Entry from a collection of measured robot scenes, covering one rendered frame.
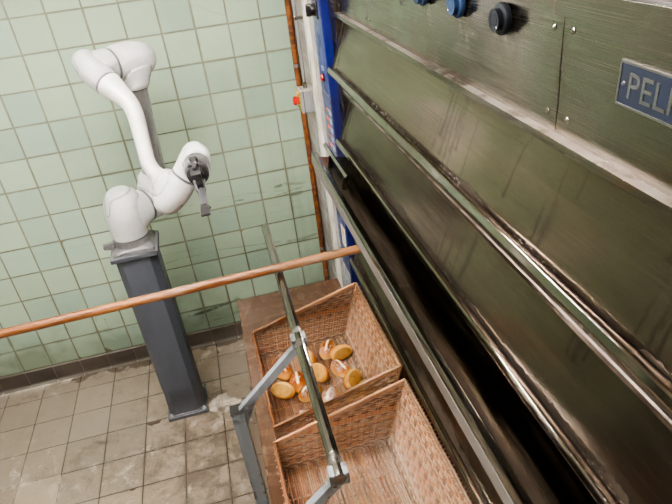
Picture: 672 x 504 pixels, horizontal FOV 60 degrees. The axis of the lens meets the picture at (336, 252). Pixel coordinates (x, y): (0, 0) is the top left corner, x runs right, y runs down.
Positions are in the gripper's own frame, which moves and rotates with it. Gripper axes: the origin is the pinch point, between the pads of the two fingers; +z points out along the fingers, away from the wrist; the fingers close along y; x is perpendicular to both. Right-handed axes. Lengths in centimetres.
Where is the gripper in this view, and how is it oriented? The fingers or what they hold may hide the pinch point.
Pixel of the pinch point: (200, 194)
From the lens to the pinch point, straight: 187.6
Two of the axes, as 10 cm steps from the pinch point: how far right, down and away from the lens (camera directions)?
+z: 2.5, 4.8, -8.4
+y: 1.1, 8.5, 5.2
